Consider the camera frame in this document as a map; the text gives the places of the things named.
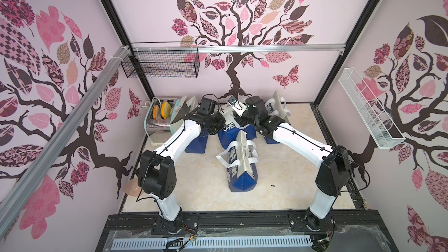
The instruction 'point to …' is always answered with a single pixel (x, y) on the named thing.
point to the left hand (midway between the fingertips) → (225, 126)
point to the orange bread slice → (155, 111)
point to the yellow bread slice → (165, 109)
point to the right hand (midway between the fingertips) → (237, 108)
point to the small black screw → (272, 185)
